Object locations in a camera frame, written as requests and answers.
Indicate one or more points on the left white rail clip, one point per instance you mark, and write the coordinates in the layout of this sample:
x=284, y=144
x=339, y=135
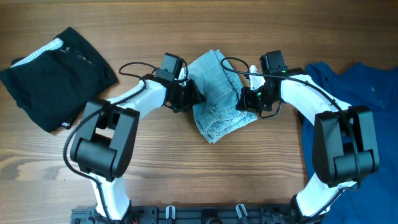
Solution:
x=170, y=212

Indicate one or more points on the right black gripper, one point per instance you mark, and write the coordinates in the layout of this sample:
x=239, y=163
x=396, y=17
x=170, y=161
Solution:
x=246, y=103

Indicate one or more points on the white rail clip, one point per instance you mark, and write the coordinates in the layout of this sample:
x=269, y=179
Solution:
x=170, y=212
x=242, y=213

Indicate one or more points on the right white rail clip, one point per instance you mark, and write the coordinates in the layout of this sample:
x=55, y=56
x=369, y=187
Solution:
x=242, y=213

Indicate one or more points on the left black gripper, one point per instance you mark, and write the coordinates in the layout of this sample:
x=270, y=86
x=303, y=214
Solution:
x=194, y=98

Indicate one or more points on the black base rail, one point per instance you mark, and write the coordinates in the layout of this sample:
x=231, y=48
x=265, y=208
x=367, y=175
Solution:
x=266, y=214

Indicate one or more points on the dark blue t-shirt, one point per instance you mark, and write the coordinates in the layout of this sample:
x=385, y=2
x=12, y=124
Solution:
x=376, y=200

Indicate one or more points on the folded black garment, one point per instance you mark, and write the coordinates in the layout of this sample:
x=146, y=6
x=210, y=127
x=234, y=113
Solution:
x=54, y=83

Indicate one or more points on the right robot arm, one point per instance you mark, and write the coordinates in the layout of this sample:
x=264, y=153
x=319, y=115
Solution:
x=344, y=140

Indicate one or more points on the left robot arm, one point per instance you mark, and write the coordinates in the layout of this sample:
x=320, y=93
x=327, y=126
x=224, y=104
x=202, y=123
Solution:
x=100, y=148

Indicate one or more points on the light blue denim shorts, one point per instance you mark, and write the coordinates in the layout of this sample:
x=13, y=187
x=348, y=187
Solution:
x=221, y=87

